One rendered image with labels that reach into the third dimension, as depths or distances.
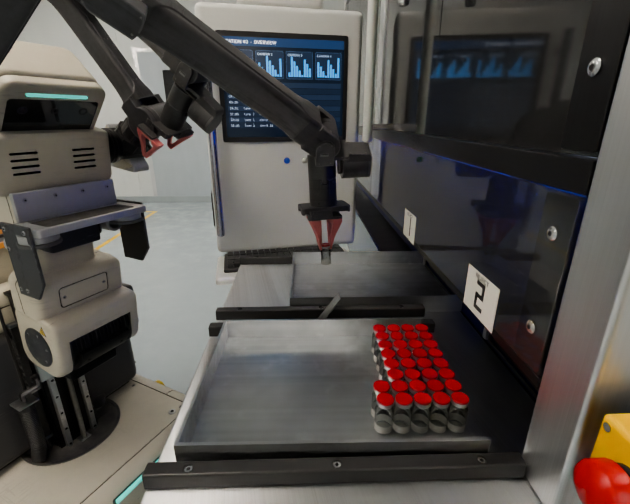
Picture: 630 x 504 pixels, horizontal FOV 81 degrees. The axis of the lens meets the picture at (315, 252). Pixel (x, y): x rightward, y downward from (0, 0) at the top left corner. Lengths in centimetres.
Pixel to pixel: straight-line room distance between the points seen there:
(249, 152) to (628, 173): 105
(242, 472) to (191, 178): 577
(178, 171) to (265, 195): 491
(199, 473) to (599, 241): 42
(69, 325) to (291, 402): 65
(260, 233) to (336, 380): 82
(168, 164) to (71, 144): 518
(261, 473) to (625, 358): 34
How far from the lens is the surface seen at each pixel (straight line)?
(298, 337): 66
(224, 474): 45
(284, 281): 87
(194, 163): 605
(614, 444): 38
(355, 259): 97
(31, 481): 146
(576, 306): 39
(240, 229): 129
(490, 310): 51
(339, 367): 59
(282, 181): 127
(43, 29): 685
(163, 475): 47
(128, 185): 647
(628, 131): 36
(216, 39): 62
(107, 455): 142
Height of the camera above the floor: 124
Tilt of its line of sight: 20 degrees down
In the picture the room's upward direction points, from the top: straight up
